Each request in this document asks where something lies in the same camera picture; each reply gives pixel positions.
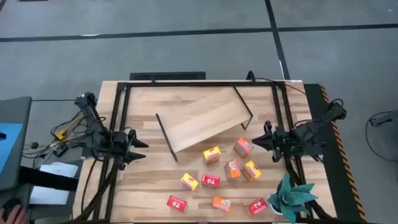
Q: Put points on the teal fake plant white pot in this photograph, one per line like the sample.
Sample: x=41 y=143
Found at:
x=290 y=197

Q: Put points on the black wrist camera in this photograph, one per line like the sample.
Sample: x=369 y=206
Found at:
x=121 y=165
x=276 y=155

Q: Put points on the wooden shelf with black legs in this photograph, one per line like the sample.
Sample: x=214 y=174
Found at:
x=202 y=118

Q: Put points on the black metal table frame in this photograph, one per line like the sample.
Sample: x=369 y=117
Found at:
x=199 y=84

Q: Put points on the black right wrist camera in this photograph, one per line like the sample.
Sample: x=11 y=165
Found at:
x=276 y=155

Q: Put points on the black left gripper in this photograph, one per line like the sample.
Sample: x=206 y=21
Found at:
x=119 y=146

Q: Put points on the person's hand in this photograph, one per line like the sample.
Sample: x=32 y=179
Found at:
x=17 y=217

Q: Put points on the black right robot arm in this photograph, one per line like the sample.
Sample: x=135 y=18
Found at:
x=311 y=133

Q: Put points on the red Froot Loops cereal box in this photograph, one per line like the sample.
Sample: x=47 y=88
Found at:
x=210 y=180
x=176 y=203
x=257 y=206

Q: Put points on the black flat bar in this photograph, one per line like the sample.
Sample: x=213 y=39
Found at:
x=46 y=180

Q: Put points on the black power plug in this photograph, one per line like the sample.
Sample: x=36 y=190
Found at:
x=35 y=145

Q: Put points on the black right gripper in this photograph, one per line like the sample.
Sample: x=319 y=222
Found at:
x=283 y=140

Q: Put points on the black mat with hazard stripe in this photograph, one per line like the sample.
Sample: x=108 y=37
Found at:
x=337 y=174

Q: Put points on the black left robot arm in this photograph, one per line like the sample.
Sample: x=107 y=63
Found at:
x=88 y=107

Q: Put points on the grey cart with blue panel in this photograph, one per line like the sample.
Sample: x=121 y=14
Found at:
x=12 y=146

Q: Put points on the black floor grille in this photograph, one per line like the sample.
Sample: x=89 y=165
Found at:
x=168 y=76

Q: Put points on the yellow Corn Pops cereal box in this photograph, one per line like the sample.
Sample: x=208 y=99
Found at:
x=212 y=154
x=189 y=181
x=252 y=170

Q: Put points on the orange Mini Wheats cereal box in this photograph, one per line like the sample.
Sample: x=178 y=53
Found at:
x=232 y=169
x=221 y=203
x=243 y=146

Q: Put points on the grey floor stand leg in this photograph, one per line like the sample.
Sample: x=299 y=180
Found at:
x=385 y=118

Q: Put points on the black computer mouse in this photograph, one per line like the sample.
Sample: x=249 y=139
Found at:
x=11 y=205

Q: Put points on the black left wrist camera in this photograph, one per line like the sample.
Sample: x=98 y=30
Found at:
x=121 y=165

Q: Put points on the white paper sheets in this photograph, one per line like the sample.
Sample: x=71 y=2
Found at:
x=59 y=169

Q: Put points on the small black device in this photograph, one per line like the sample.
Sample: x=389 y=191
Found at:
x=60 y=151

